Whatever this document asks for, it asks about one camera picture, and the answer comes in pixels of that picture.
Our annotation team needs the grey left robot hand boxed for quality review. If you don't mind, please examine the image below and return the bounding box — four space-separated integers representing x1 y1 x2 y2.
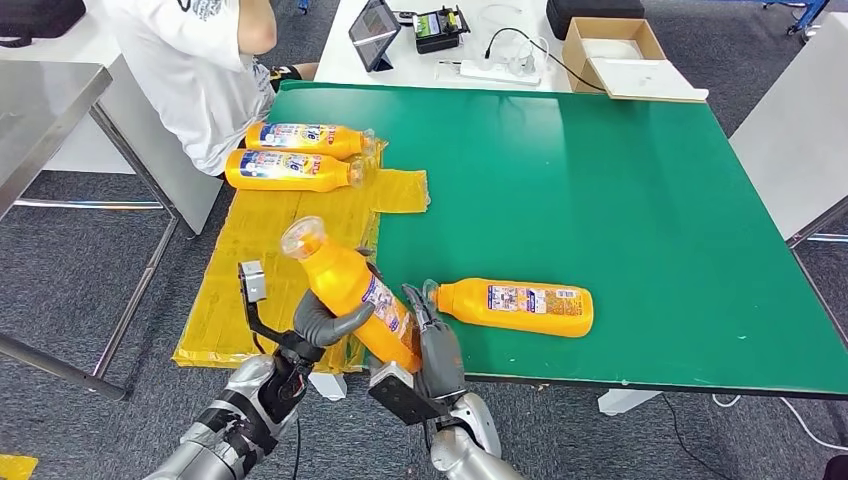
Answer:
293 247 384 350

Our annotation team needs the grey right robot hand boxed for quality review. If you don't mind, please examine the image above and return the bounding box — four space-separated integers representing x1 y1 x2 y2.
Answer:
400 283 469 403

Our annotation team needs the orange detergent bottle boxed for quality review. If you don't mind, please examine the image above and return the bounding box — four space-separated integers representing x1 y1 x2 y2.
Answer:
245 122 378 162
224 148 368 194
280 215 425 374
422 278 596 340

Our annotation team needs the white table foot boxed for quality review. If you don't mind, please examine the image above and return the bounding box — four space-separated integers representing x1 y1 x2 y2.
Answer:
598 389 664 417
307 372 349 403

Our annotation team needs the yellow plastic sheet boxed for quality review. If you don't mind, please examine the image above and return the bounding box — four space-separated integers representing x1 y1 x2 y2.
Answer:
172 139 431 372

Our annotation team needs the person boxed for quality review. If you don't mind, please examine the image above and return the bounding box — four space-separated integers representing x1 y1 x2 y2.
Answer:
99 0 319 178

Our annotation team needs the white power strip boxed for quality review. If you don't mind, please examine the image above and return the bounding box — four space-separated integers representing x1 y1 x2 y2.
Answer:
435 58 543 87

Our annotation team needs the black tablet on stand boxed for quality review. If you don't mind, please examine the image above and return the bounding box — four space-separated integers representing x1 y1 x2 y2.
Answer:
347 0 403 73

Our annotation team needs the black label printer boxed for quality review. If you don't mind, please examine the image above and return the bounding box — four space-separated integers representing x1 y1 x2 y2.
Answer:
411 5 472 56

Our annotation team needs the yellow plastic scrap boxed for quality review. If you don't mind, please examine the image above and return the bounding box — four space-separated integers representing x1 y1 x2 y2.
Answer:
0 453 40 480

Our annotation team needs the open cardboard box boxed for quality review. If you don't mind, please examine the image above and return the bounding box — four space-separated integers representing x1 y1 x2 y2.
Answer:
561 17 709 104

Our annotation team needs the stainless steel table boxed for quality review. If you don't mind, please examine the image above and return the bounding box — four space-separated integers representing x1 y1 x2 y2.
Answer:
0 60 183 402

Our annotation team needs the black hard case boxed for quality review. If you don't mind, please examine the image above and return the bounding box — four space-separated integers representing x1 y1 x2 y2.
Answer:
545 0 645 41

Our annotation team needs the black bag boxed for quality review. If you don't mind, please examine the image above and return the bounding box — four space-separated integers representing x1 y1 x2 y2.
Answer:
0 0 88 48

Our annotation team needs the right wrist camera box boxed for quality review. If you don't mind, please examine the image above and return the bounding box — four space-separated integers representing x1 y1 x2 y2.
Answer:
367 360 453 427

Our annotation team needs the black floor cable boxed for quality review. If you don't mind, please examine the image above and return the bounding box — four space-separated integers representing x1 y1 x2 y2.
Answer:
661 395 730 480

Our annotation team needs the black power cable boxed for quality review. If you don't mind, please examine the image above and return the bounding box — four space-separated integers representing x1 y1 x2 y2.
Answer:
484 26 605 94

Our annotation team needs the white charger cable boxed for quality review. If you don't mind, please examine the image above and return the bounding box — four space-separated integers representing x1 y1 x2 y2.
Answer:
476 3 550 74

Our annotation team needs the white floor cable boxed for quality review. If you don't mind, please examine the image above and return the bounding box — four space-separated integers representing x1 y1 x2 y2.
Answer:
712 395 848 453

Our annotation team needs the blue cart frame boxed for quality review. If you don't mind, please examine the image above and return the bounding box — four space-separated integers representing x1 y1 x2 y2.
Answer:
761 0 833 38

